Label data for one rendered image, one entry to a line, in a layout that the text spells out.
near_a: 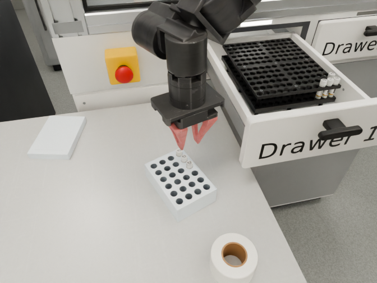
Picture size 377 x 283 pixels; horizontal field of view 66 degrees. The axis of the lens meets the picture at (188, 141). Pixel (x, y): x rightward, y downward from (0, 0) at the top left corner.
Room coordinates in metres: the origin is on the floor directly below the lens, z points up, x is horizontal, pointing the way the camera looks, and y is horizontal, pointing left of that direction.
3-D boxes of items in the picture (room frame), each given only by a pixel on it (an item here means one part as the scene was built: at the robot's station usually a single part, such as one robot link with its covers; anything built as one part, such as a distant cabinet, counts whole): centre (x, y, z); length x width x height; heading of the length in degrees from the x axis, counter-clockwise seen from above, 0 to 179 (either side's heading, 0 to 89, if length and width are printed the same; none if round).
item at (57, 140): (0.48, 0.30, 0.77); 0.13 x 0.09 x 0.02; 178
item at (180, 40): (0.38, 0.01, 1.03); 0.07 x 0.06 x 0.07; 40
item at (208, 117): (0.37, 0.00, 0.90); 0.07 x 0.07 x 0.09; 29
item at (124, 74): (0.58, 0.15, 0.88); 0.04 x 0.03 x 0.04; 103
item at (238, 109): (0.59, -0.19, 0.86); 0.40 x 0.26 x 0.06; 13
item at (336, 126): (0.36, -0.24, 0.91); 0.07 x 0.04 x 0.01; 103
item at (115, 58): (0.61, 0.15, 0.88); 0.07 x 0.05 x 0.07; 103
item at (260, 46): (0.58, -0.19, 0.87); 0.22 x 0.18 x 0.06; 13
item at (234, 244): (0.19, -0.07, 0.78); 0.07 x 0.07 x 0.04
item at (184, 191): (0.34, 0.02, 0.78); 0.12 x 0.08 x 0.04; 32
